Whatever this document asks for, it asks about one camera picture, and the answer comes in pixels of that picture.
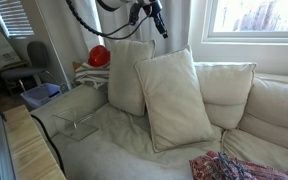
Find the clear plastic box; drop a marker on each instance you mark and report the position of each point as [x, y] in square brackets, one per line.
[77, 123]

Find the grey white striped cloth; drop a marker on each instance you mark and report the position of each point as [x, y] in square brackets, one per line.
[90, 76]

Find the red patterned fringed blanket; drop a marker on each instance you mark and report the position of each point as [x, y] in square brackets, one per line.
[217, 166]

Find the blue plastic bin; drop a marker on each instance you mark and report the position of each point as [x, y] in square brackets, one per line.
[40, 95]

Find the white curtain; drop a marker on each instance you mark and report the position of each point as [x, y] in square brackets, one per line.
[179, 23]

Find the white window blinds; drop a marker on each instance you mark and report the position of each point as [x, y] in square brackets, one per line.
[14, 18]

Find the beige flanged throw pillow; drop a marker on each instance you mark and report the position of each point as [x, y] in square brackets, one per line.
[174, 100]
[127, 76]

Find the grey office chair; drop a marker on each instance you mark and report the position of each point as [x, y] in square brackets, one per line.
[37, 55]

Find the light wooden table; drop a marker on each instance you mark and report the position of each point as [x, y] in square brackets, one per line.
[27, 146]

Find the white framed window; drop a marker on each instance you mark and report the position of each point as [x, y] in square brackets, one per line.
[254, 35]

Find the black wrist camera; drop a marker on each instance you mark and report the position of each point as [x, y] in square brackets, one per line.
[134, 13]

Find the beige fabric couch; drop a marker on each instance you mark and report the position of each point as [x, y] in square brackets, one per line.
[267, 116]

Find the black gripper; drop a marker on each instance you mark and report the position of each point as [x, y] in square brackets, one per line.
[154, 8]

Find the red hard hat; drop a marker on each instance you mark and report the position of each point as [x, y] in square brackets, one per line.
[98, 56]

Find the wooden desk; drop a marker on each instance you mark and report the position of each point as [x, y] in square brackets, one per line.
[4, 66]

